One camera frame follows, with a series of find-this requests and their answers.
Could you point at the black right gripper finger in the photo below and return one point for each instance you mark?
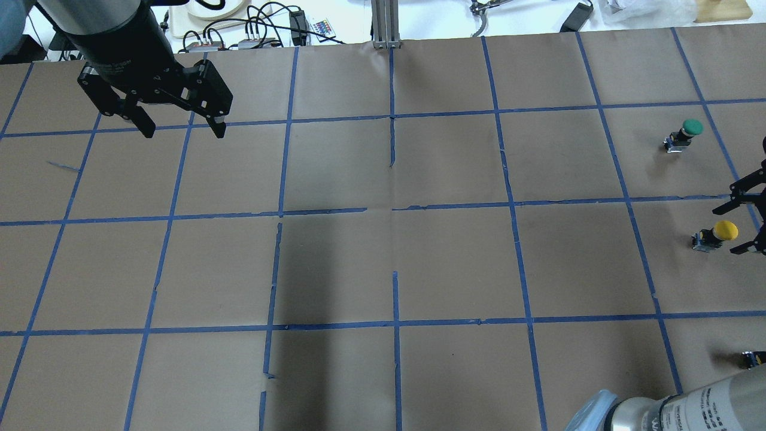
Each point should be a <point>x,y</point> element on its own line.
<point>740,194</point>
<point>757,245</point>

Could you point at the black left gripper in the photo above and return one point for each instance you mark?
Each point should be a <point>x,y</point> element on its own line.
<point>127,52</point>

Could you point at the yellow push button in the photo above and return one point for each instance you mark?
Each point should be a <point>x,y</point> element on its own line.
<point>707,240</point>

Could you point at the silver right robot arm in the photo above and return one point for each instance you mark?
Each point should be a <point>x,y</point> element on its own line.
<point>477,242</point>

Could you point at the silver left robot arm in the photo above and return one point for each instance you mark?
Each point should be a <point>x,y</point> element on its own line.
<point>129,60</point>

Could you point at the green push button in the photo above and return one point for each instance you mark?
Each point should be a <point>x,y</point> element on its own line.
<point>679,141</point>

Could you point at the red push button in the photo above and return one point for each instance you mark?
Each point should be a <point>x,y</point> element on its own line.
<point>751,358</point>

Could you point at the cream plate on tray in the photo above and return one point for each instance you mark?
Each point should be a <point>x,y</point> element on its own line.
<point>193,16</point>

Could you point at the colourful remote control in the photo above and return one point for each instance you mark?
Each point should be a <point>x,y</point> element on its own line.
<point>323,30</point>

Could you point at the clear plastic bag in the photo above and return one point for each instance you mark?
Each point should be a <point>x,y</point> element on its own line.
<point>651,14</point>

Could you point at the black power adapter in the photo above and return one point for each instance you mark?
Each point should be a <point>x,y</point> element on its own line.
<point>578,17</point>

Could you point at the aluminium frame post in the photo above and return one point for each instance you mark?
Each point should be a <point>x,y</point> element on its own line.
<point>385,24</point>

